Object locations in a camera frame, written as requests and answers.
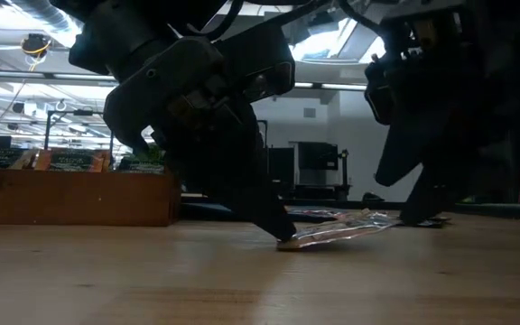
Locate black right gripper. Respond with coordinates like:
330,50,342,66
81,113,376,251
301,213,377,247
374,0,520,227

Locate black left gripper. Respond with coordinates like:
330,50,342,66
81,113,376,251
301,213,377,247
103,37,298,244

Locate orange tea packet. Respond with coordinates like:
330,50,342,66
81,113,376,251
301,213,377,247
33,148,106,173

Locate black partition panels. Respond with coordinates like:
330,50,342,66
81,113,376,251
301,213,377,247
266,144,295,196

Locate black monitor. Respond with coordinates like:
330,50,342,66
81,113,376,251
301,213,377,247
296,141,339,172

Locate green potted plant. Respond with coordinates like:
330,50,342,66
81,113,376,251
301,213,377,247
119,144,166,166

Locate long ceiling light tube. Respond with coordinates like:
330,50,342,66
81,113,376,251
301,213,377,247
0,70,369,91

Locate bright ceiling light panel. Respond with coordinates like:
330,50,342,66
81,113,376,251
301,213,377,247
289,17,387,64

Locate wooden three-compartment tray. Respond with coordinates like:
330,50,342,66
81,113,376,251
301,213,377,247
0,169,182,227

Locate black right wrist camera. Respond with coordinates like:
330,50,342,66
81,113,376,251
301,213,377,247
363,53,397,126

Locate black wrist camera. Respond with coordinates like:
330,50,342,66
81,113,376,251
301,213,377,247
363,53,397,126
217,24,297,104

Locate black camera stand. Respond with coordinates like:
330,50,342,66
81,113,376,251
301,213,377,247
337,148,350,200

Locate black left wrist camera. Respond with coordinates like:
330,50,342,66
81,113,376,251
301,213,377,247
217,24,297,104

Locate ceiling cable reel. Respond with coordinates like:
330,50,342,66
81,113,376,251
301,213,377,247
20,32,53,59

